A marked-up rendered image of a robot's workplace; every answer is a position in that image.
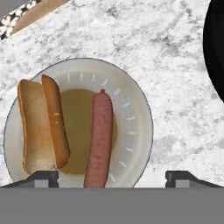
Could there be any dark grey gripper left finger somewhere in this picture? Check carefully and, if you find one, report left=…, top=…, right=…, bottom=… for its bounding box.
left=0, top=170, right=60, bottom=189

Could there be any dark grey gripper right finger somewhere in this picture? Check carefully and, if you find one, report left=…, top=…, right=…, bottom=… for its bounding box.
left=164, top=170, right=224, bottom=189

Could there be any black round pan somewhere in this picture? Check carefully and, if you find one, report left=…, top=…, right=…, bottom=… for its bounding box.
left=202, top=0, right=224, bottom=103

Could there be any pink sausage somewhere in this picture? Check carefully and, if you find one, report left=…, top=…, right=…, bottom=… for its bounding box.
left=83, top=88, right=115, bottom=189

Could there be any golden hot dog bun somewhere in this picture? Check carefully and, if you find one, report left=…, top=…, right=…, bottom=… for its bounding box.
left=17, top=73, right=71, bottom=176

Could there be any white bowl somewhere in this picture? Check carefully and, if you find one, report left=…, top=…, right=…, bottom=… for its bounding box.
left=3, top=57, right=155, bottom=189

